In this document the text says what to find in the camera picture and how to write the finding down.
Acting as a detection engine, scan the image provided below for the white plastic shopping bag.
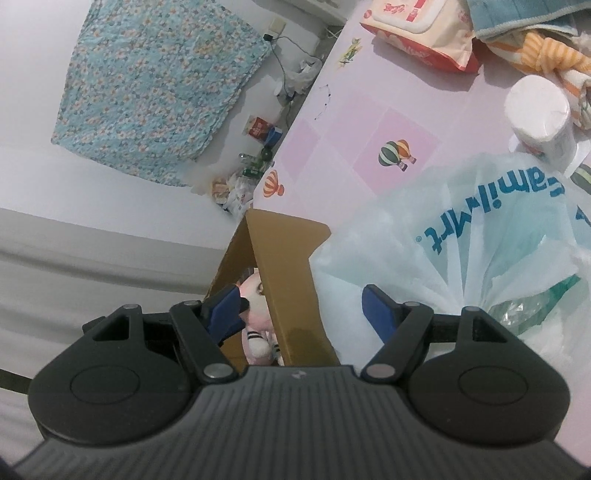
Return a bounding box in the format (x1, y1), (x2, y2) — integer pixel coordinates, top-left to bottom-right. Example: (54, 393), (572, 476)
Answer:
(310, 153), (590, 373)

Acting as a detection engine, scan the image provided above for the white plastic bags pile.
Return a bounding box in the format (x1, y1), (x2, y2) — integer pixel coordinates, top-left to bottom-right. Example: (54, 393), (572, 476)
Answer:
(209, 168), (259, 222)

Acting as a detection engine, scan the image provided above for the brown cardboard box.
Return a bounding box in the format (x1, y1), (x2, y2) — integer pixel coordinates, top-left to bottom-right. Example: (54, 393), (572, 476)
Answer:
(207, 209), (339, 366)

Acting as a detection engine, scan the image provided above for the pink plush toy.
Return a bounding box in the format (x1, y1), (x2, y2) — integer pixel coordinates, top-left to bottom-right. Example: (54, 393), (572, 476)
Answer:
(238, 268), (284, 366)

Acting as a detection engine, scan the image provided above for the red white carton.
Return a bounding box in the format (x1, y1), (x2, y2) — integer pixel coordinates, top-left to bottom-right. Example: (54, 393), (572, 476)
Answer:
(245, 116), (273, 142)

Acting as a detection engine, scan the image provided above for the orange striped knotted cloth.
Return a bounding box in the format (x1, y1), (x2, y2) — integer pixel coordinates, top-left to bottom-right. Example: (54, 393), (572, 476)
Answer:
(486, 29), (590, 131)

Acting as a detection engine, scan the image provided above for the blue checked towel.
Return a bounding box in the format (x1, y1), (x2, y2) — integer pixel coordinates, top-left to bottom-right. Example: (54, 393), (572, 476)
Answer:
(467, 0), (590, 41)

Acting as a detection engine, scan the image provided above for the pink wet wipes pack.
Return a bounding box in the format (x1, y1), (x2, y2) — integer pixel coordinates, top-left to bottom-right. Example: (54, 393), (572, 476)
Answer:
(361, 0), (480, 74)

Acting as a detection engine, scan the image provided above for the floral blue wall cloth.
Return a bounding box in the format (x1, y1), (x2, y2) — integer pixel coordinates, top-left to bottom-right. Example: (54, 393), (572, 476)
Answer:
(51, 1), (270, 187)

